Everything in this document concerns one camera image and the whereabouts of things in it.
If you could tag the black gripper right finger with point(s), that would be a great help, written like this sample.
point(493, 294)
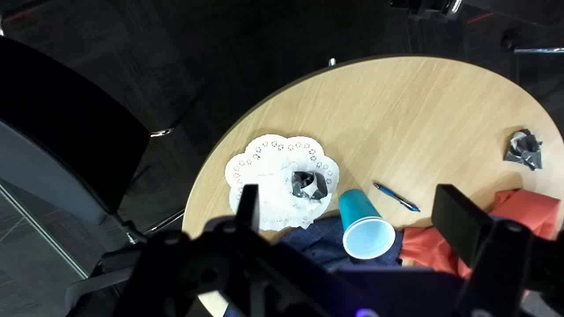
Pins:
point(468, 229)

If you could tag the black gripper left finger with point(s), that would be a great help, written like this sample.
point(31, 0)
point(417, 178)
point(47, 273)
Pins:
point(248, 213)

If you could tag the blue plastic cup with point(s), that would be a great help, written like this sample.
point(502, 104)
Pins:
point(366, 233)

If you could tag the orange red cloth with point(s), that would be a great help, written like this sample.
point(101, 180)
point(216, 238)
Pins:
point(426, 247)

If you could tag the white paper doily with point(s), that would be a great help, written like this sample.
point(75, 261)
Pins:
point(269, 162)

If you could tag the black binder clip on doily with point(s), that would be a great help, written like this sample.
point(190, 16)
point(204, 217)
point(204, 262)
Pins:
point(309, 185)

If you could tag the navy blue cloth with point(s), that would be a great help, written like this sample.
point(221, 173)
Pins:
point(322, 243)

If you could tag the black binder clip near edge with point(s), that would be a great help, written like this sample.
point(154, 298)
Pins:
point(524, 148)

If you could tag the round wooden table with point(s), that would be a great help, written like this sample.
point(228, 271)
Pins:
point(410, 123)

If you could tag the black office chair far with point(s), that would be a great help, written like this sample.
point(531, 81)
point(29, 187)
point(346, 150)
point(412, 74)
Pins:
point(94, 106)

